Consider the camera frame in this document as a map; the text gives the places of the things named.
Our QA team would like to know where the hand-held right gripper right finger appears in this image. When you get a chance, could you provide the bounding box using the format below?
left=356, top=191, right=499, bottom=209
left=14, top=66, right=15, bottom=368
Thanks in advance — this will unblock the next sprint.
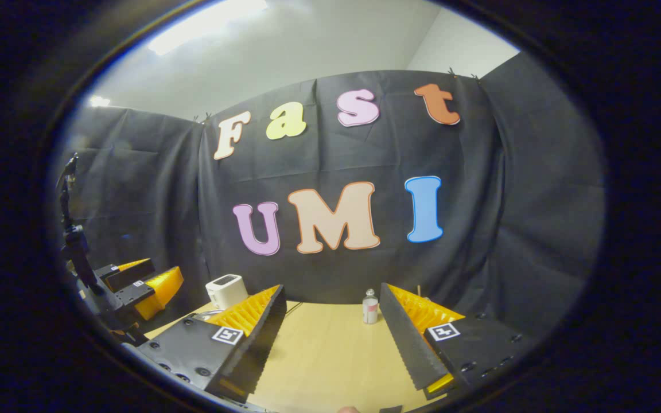
left=379, top=282, right=532, bottom=400

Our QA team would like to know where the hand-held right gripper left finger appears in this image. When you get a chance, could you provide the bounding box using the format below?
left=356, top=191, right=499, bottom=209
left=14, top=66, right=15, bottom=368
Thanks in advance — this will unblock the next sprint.
left=135, top=284, right=286, bottom=402

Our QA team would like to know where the small bottle with pink label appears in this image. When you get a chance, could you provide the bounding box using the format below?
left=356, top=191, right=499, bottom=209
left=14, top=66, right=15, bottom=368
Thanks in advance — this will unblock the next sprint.
left=363, top=289, right=379, bottom=325

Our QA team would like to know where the white toaster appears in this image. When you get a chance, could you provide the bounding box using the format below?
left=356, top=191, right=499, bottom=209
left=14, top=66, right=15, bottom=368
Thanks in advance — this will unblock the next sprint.
left=205, top=274, right=249, bottom=310

